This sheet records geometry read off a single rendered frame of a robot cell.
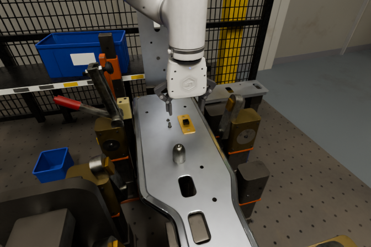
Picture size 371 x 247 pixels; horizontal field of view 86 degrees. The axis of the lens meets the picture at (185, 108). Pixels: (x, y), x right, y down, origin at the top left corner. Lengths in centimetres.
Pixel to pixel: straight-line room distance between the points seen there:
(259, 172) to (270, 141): 54
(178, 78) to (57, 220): 35
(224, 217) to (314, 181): 60
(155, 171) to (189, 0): 37
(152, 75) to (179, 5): 42
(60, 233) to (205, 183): 31
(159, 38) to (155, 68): 11
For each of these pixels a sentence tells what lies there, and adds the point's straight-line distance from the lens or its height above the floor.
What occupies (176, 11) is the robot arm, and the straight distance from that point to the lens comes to 43.
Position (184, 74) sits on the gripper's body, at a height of 118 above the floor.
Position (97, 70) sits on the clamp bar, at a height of 121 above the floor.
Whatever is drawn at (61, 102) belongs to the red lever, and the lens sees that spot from 54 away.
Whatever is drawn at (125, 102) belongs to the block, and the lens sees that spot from 61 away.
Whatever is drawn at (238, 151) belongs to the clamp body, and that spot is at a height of 93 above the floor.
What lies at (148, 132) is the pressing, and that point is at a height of 100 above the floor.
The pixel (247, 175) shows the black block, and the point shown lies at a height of 99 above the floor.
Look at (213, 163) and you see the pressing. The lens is 51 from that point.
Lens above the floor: 140
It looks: 36 degrees down
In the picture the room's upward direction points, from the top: straight up
